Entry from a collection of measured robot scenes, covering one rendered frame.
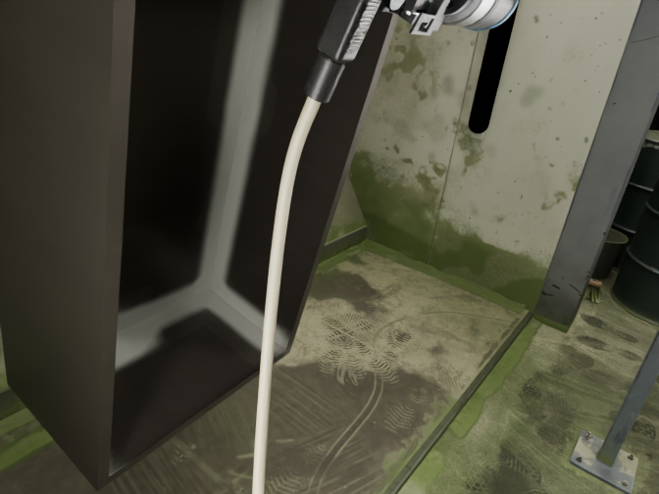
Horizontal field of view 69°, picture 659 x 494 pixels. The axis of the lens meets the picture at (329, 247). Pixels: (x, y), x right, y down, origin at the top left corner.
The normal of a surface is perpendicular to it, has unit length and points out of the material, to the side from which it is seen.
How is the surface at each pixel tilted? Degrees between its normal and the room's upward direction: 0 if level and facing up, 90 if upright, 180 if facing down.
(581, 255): 90
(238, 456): 0
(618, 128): 90
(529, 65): 90
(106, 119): 90
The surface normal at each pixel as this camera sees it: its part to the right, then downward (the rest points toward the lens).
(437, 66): -0.61, 0.29
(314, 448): 0.11, -0.90
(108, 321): 0.77, 0.51
